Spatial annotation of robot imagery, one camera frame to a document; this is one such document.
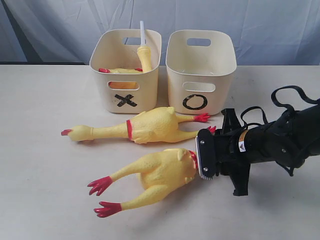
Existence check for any cream bin marked O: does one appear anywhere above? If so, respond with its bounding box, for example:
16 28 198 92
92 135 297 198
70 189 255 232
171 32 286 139
165 29 237 115

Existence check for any whole yellow rubber chicken rear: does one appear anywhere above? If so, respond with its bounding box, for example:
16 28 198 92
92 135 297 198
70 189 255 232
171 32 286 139
60 107 211 144

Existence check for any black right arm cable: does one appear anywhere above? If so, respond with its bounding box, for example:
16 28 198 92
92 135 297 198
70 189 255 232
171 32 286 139
239 85 320 177

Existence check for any whole yellow rubber chicken front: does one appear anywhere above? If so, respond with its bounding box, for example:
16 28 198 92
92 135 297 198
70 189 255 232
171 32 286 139
87 148 198 218

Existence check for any whole yellow rubber chicken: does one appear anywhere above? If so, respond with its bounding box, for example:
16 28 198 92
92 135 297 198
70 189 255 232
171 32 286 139
87 148 198 218
60 107 211 144

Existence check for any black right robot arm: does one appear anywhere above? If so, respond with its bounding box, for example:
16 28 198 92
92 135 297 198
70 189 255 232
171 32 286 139
195 102 320 197

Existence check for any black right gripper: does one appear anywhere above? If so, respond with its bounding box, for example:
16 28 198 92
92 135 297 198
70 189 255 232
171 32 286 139
195 108 251 197

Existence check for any light blue backdrop curtain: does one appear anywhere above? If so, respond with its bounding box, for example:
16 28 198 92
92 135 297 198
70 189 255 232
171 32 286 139
0 0 320 65

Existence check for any cream bin marked X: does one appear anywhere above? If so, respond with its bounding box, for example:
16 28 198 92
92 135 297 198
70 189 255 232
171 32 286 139
89 29 162 114

